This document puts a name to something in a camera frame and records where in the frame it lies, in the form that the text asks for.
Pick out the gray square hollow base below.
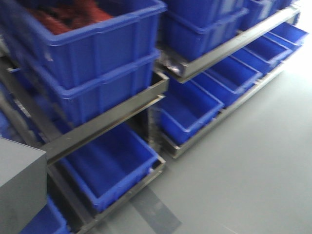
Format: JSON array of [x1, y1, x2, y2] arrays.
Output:
[[0, 138, 47, 234]]

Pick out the blue bin lower shelf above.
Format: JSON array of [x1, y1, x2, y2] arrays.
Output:
[[60, 123, 158, 213]]

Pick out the blue bin with red items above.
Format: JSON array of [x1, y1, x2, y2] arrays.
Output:
[[0, 0, 167, 89]]

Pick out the steel rack right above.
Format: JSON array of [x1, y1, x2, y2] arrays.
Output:
[[148, 4, 303, 159]]

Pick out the red packaged items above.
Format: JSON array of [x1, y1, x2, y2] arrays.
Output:
[[27, 0, 114, 35]]

